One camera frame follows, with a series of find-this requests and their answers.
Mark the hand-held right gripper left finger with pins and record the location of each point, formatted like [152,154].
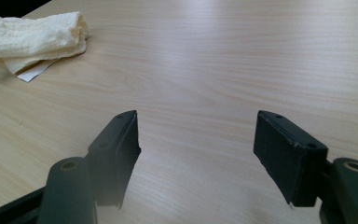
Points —
[115,161]

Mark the cream cloth with red print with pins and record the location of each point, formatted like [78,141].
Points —
[34,37]

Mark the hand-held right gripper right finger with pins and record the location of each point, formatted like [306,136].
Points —
[287,165]

